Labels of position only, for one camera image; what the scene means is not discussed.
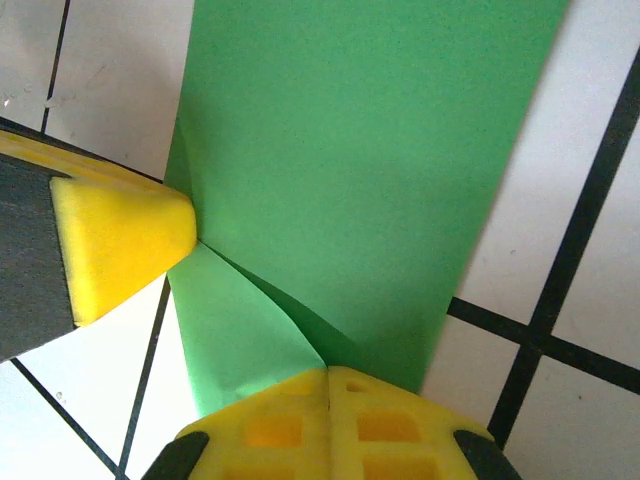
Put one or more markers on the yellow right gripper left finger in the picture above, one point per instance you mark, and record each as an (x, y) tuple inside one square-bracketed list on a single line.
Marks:
[(260, 435)]

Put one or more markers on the green paper sheet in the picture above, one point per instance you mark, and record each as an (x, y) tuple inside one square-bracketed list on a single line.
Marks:
[(350, 150)]

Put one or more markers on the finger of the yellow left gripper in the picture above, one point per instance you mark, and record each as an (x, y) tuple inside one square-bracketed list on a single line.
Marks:
[(120, 235)]

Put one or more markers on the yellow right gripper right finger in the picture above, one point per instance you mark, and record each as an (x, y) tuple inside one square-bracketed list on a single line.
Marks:
[(390, 435)]

